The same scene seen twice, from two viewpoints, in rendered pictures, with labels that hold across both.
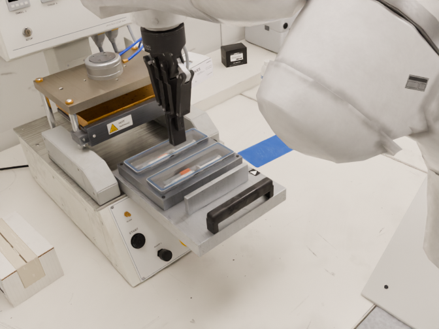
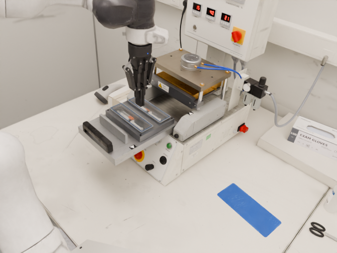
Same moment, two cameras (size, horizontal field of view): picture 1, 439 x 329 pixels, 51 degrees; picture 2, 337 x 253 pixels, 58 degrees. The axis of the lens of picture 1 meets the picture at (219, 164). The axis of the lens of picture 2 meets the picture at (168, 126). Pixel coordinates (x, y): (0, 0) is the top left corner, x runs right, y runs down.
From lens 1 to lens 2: 1.12 m
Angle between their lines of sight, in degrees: 63
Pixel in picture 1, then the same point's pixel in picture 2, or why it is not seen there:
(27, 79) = (249, 65)
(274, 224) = (154, 200)
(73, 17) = (216, 35)
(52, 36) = (203, 36)
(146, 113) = (175, 94)
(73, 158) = not seen: hidden behind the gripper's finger
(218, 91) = (310, 165)
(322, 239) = (137, 226)
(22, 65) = not seen: hidden behind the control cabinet
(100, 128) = (155, 80)
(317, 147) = not seen: outside the picture
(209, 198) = (107, 127)
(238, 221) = (92, 140)
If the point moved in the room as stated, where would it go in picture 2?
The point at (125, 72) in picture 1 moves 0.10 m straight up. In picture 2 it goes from (190, 71) to (193, 46)
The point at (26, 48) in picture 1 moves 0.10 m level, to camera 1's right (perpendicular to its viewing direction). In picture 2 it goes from (192, 34) to (195, 44)
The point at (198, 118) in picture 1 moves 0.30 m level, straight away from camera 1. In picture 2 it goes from (185, 120) to (263, 117)
